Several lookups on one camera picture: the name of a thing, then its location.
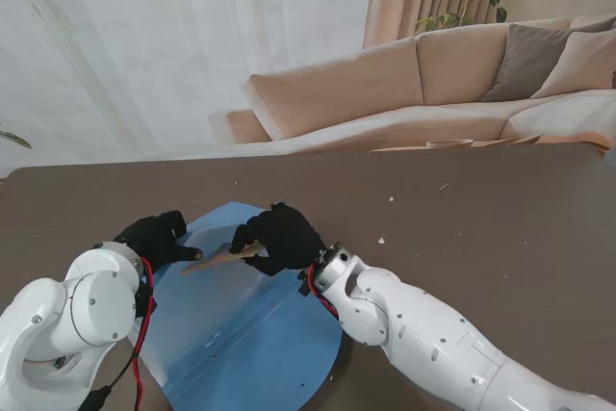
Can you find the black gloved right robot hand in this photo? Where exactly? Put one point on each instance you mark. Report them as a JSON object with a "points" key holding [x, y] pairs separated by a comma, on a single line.
{"points": [[284, 238]]}

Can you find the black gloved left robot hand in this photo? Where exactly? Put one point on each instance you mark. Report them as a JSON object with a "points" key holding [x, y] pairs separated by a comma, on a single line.
{"points": [[154, 238]]}

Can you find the brown kraft paper envelope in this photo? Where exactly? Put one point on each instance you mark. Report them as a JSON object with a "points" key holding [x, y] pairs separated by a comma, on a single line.
{"points": [[216, 261]]}

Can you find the blue plastic file folder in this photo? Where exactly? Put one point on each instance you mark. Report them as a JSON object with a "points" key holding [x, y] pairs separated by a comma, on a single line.
{"points": [[240, 334]]}

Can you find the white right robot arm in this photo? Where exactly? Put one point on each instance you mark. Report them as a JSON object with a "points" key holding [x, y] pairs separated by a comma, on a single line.
{"points": [[433, 334]]}

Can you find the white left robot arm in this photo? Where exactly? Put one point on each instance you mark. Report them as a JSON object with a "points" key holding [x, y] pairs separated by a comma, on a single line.
{"points": [[72, 315]]}

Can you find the beige fabric sofa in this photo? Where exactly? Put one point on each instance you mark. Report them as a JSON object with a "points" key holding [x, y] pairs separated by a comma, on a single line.
{"points": [[337, 88]]}

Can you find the dark green plant leaf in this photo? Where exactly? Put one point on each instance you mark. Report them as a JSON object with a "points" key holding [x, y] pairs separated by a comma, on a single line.
{"points": [[17, 139]]}

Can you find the white sheer curtain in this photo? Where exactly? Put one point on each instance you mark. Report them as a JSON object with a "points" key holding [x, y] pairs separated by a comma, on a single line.
{"points": [[168, 45]]}

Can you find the brown cardboard sheet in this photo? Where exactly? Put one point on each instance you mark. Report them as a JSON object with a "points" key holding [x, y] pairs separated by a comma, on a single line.
{"points": [[503, 140]]}

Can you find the grey sofa cushion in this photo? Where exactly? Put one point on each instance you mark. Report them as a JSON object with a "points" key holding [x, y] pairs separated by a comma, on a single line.
{"points": [[527, 59]]}

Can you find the beige sofa cushion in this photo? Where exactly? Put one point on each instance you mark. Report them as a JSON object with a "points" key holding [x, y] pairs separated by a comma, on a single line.
{"points": [[580, 64]]}

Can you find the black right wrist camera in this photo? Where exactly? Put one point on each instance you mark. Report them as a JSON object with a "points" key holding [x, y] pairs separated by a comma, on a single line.
{"points": [[304, 286]]}

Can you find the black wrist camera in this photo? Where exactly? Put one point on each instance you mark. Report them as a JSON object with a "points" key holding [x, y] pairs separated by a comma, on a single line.
{"points": [[304, 286], [146, 300]]}

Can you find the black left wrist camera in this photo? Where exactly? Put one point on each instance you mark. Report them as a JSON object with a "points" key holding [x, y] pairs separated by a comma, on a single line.
{"points": [[146, 300]]}

